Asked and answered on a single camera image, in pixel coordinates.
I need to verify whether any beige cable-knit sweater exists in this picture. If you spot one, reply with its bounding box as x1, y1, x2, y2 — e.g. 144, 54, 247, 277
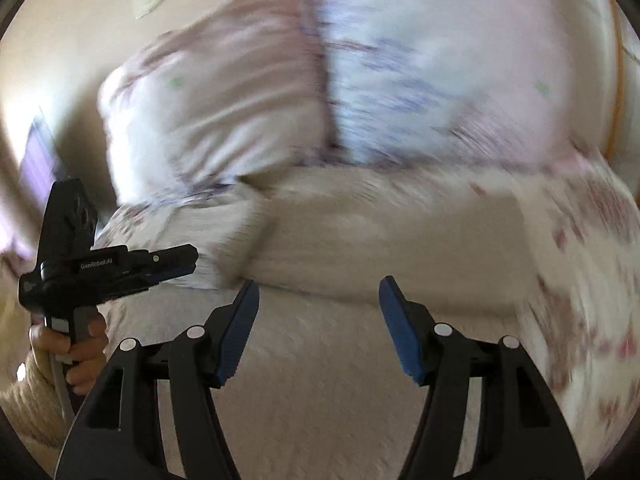
98, 167, 555, 479

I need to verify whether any left forearm in beige sleeve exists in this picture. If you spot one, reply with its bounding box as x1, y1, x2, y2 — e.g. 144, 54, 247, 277
1, 350, 68, 451

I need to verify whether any person's left hand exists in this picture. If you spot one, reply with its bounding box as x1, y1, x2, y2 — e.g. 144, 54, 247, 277
29, 314, 108, 396

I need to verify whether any floral bed sheet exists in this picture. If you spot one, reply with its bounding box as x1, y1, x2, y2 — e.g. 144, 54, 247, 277
94, 148, 640, 476

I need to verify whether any pink floral left pillow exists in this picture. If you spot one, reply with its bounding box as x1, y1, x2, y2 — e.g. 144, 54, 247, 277
98, 0, 333, 204

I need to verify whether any blue pink floral right pillow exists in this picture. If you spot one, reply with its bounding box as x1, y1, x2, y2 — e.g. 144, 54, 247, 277
307, 0, 611, 166

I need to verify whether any wooden headboard frame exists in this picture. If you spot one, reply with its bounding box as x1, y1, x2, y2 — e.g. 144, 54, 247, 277
604, 0, 625, 162

